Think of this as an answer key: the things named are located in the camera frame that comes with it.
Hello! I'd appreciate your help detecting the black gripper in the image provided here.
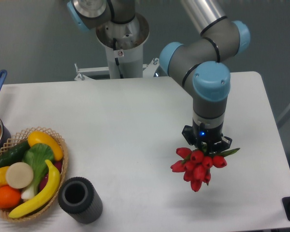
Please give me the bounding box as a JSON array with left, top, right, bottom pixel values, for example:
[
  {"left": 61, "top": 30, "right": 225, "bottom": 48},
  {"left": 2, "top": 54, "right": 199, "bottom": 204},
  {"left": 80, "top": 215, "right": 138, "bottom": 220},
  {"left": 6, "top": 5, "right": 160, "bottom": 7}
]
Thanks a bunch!
[{"left": 182, "top": 122, "right": 232, "bottom": 153}]

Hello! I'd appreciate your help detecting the red tulip bouquet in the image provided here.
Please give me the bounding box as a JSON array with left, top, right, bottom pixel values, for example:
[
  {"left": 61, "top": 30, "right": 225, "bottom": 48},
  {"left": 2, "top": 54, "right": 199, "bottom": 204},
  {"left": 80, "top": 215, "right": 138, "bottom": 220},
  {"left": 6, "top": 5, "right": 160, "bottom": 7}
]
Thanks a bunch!
[{"left": 170, "top": 145, "right": 240, "bottom": 192}]

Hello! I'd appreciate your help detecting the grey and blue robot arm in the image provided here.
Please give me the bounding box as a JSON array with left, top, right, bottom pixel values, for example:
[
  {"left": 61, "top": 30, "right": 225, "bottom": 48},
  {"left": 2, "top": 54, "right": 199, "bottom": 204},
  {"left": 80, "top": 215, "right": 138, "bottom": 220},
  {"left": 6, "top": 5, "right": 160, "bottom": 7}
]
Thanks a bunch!
[{"left": 67, "top": 0, "right": 250, "bottom": 154}]

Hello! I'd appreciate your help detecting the dark grey ribbed vase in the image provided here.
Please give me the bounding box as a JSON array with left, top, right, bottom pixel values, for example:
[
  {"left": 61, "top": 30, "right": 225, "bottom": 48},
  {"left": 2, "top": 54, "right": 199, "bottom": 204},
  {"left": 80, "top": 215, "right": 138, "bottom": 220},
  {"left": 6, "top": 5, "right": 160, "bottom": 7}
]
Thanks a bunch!
[{"left": 58, "top": 177, "right": 103, "bottom": 224}]

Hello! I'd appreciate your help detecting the dark red vegetable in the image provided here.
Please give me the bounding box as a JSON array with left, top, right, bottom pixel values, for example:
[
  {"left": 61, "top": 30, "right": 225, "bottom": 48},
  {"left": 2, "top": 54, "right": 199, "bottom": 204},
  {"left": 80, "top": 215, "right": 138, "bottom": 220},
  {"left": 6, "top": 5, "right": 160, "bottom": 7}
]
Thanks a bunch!
[{"left": 39, "top": 161, "right": 62, "bottom": 192}]

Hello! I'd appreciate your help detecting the yellow banana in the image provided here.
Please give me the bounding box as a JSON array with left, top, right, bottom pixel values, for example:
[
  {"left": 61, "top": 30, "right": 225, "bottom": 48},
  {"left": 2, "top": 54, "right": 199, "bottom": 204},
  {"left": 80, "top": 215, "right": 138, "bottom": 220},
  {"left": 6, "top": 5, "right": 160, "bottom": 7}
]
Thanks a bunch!
[{"left": 8, "top": 159, "right": 60, "bottom": 218}]

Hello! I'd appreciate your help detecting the green bok choy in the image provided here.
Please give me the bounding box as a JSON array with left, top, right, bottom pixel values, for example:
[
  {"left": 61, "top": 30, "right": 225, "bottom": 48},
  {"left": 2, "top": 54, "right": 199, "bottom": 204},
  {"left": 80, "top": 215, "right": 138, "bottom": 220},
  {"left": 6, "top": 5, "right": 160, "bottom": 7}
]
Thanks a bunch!
[{"left": 21, "top": 143, "right": 54, "bottom": 201}]

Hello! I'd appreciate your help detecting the woven wicker basket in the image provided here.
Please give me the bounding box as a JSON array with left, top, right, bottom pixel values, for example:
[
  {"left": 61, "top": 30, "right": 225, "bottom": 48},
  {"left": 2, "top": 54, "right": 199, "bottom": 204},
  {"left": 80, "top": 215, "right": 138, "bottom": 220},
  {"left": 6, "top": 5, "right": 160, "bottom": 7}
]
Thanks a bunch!
[{"left": 0, "top": 127, "right": 69, "bottom": 223}]

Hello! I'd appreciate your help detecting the beige round disc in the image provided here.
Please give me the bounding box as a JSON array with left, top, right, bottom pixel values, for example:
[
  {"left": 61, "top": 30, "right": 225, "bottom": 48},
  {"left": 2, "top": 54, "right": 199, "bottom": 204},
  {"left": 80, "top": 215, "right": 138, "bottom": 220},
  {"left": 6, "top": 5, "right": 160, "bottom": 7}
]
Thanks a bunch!
[{"left": 5, "top": 162, "right": 33, "bottom": 189}]

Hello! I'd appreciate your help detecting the green cucumber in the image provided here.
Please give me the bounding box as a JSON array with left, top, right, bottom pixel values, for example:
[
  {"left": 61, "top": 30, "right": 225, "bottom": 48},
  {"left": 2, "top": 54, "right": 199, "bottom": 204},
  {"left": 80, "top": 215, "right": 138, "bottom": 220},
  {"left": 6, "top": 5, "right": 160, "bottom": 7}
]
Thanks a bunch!
[{"left": 0, "top": 140, "right": 30, "bottom": 168}]

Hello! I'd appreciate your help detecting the orange fruit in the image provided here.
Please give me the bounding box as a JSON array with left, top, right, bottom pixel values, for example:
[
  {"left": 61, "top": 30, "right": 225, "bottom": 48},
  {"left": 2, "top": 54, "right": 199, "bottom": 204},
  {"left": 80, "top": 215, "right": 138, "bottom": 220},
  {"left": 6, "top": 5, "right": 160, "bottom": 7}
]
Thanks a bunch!
[{"left": 0, "top": 185, "right": 21, "bottom": 209}]

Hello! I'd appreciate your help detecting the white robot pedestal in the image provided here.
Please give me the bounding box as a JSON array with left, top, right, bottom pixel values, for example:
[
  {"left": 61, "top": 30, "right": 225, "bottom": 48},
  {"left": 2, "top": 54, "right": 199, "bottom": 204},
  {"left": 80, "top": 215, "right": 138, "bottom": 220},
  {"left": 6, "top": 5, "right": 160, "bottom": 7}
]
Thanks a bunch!
[{"left": 75, "top": 13, "right": 160, "bottom": 81}]

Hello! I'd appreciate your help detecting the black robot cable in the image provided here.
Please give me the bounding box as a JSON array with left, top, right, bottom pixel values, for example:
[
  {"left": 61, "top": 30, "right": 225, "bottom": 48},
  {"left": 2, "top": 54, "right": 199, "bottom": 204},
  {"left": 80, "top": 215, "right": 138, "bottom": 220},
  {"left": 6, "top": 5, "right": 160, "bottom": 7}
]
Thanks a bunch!
[{"left": 112, "top": 37, "right": 124, "bottom": 79}]

